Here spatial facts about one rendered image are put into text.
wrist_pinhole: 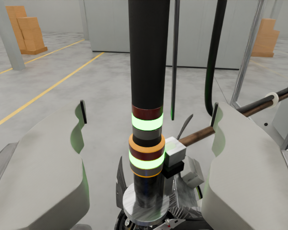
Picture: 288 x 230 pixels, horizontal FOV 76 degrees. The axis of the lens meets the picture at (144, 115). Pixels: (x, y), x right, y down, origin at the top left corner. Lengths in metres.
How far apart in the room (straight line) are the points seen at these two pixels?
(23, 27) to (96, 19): 2.61
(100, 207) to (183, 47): 4.83
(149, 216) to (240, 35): 5.86
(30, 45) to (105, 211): 7.40
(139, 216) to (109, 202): 1.79
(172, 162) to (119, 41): 7.44
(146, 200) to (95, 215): 1.76
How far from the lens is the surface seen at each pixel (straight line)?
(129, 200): 0.30
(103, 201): 2.10
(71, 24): 14.08
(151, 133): 0.20
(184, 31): 5.75
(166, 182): 0.28
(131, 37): 0.17
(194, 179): 0.78
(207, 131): 0.30
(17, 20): 8.61
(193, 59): 5.91
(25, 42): 8.65
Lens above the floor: 1.72
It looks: 31 degrees down
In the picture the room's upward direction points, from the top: straight up
